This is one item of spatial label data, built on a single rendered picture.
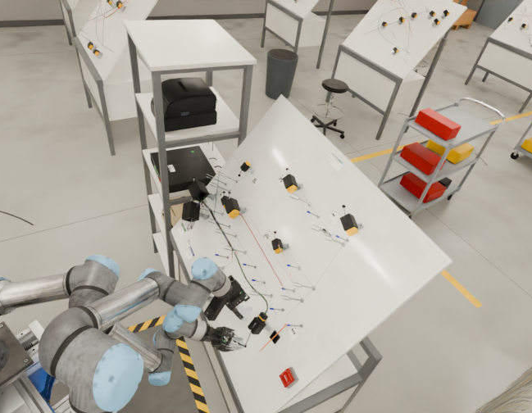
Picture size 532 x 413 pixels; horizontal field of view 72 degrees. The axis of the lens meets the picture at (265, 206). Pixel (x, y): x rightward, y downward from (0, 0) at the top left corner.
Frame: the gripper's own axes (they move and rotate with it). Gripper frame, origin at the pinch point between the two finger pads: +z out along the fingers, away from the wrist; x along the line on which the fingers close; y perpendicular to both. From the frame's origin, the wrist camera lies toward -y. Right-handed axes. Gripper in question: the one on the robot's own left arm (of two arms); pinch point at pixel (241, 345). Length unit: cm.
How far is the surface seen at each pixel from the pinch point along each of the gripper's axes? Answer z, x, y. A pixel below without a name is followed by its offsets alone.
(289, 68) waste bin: 90, 406, -176
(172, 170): -40, 92, -56
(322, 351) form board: 15.4, 1.6, 32.1
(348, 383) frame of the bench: 58, -3, 8
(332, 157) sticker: -2, 78, 42
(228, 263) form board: -6.6, 37.6, -17.4
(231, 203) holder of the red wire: -20, 60, -3
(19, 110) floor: -170, 239, -347
